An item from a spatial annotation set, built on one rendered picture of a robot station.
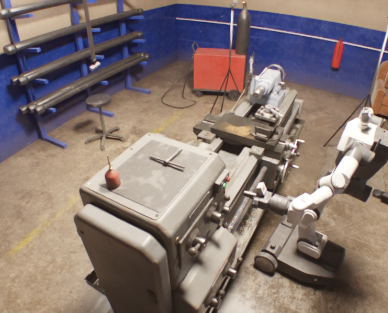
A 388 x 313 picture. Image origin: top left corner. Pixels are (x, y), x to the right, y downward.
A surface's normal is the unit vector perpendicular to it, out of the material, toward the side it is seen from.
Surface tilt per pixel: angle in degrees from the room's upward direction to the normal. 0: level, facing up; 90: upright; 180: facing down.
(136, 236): 0
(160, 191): 0
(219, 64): 90
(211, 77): 90
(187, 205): 45
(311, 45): 90
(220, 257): 32
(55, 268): 0
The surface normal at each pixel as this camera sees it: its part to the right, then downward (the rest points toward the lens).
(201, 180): 0.62, -0.37
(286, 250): 0.00, -0.81
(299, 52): -0.48, 0.52
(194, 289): 0.47, -0.53
